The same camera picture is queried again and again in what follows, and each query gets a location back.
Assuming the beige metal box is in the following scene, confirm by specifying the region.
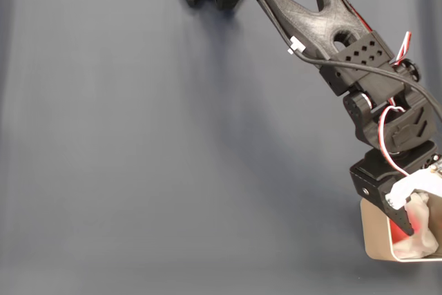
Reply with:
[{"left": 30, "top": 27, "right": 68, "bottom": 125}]
[{"left": 360, "top": 198, "right": 442, "bottom": 262}]

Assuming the white crumpled tissue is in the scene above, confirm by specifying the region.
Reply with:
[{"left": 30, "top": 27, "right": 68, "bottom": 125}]
[{"left": 393, "top": 191, "right": 440, "bottom": 260}]

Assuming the dark grey table mat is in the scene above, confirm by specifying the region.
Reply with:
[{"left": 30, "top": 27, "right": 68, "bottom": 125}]
[{"left": 0, "top": 0, "right": 442, "bottom": 295}]

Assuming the white camera circuit board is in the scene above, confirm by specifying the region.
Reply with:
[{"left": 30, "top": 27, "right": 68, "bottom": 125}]
[{"left": 388, "top": 162, "right": 442, "bottom": 208}]

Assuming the black camera cable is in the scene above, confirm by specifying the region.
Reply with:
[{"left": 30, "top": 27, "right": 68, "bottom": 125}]
[{"left": 220, "top": 0, "right": 442, "bottom": 116}]

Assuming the white cable tie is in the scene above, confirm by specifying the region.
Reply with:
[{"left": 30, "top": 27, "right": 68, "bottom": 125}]
[{"left": 287, "top": 35, "right": 305, "bottom": 55}]

